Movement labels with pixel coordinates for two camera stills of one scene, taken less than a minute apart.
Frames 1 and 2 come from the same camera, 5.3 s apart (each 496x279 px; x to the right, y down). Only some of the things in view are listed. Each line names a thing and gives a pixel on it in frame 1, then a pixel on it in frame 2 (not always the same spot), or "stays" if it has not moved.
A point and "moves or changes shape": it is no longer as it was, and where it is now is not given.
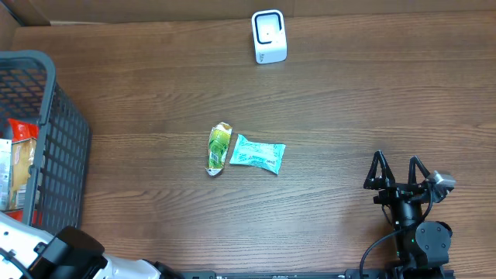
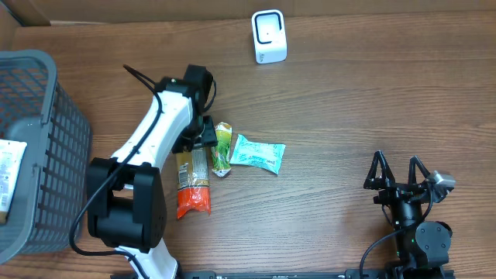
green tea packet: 218,146 moves or changes shape
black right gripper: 399,191 stays
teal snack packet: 265,155 stays
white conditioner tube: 5,160 stays
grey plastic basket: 59,183 stays
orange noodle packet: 24,147 to 193,188
